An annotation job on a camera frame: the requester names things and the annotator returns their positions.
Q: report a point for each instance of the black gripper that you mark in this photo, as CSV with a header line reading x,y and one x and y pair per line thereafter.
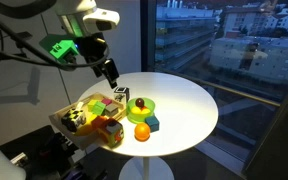
x,y
92,46

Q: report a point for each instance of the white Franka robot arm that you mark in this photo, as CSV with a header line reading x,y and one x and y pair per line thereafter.
x,y
74,13

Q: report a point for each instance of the magenta toy cube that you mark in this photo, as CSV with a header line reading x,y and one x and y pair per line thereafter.
x,y
106,101

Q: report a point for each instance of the light green toy cube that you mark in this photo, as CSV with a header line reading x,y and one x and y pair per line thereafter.
x,y
91,105

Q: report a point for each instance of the grey toy cube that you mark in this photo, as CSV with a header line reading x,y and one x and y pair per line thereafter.
x,y
111,110

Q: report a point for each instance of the dark brown toy ball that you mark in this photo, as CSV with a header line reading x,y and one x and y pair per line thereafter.
x,y
139,102

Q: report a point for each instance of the yellow toy fruit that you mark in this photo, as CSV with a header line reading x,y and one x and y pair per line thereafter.
x,y
136,110
146,111

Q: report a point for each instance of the small red toy fruit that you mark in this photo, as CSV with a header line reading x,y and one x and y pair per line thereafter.
x,y
144,107

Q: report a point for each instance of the light wooden tray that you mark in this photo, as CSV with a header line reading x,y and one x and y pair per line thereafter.
x,y
59,116

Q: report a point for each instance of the orange toy fruit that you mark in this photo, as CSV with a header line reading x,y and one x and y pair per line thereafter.
x,y
142,131

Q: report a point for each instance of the teal toy cube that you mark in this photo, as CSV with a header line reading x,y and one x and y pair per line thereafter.
x,y
152,124

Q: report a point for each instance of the black and white picture cube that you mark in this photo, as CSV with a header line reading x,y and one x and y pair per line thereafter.
x,y
121,95

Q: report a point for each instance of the white paper tag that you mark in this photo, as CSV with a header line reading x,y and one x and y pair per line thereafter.
x,y
80,105

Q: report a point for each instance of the small orange red cube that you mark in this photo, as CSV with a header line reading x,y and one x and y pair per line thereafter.
x,y
98,121

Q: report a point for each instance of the black white checkered cube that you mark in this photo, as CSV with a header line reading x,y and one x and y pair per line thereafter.
x,y
73,120

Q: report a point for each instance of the green plastic bowl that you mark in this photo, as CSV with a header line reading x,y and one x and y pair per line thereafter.
x,y
139,118

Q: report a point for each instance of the black floor equipment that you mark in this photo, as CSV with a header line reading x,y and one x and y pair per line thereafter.
x,y
47,150

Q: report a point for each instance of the window handrail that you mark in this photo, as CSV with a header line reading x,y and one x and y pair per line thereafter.
x,y
224,88

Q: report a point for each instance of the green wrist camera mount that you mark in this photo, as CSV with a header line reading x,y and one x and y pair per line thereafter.
x,y
62,50

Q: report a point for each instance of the dark window frame post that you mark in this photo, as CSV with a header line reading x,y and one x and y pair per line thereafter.
x,y
148,33

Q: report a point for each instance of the white table pedestal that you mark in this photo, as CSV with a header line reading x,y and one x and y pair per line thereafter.
x,y
146,168

